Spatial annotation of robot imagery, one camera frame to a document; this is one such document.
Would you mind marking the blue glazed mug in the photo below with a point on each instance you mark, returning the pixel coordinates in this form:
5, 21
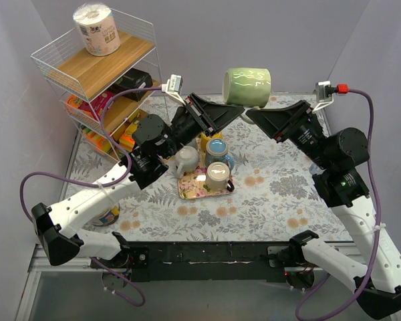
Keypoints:
217, 150

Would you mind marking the orange yellow sponge pack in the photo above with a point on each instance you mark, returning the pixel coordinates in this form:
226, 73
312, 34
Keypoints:
126, 140

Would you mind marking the yellow mug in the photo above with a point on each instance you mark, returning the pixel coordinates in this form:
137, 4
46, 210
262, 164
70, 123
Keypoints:
212, 137

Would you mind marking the colourful sponge stack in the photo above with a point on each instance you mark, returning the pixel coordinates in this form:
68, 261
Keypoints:
98, 141

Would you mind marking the white wire shelf rack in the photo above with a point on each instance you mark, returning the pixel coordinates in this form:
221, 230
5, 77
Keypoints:
70, 69

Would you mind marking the cream mug with black handle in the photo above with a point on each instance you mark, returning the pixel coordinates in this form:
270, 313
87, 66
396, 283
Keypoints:
218, 177

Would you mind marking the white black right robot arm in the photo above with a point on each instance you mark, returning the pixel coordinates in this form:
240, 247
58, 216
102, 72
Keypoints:
339, 185

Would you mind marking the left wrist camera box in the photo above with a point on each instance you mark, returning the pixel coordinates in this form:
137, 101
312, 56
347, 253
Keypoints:
172, 88

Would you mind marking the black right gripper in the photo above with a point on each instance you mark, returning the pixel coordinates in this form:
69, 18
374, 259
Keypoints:
293, 120

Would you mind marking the wrapped toilet paper roll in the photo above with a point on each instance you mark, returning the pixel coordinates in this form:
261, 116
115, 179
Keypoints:
96, 25

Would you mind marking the floral serving tray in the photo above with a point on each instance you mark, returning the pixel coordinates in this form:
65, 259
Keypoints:
192, 185

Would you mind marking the orange snack bag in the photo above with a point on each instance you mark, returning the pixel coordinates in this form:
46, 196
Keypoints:
75, 102

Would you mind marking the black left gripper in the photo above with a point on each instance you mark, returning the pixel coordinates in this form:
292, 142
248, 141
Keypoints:
200, 114

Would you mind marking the white grey mug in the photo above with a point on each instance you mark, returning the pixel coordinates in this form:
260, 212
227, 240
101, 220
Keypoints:
186, 161

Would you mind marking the grey mug behind tray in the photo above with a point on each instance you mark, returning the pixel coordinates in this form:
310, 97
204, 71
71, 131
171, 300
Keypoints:
194, 143

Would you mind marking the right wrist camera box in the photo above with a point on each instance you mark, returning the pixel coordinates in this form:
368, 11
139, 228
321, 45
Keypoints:
324, 92

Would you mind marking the light green ceramic mug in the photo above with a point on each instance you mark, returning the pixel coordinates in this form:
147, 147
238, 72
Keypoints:
248, 87

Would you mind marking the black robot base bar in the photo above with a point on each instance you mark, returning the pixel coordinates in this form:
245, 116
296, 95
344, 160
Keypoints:
148, 261

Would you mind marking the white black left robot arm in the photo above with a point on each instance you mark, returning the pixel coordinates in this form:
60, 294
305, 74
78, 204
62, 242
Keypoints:
59, 227

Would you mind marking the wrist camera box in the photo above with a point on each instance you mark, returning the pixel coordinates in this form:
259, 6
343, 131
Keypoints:
172, 88
324, 92

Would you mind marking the black box on shelf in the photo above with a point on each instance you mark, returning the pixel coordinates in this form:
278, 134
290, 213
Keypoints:
133, 78

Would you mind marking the pink snack box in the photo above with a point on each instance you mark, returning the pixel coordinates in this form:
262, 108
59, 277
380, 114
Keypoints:
95, 108

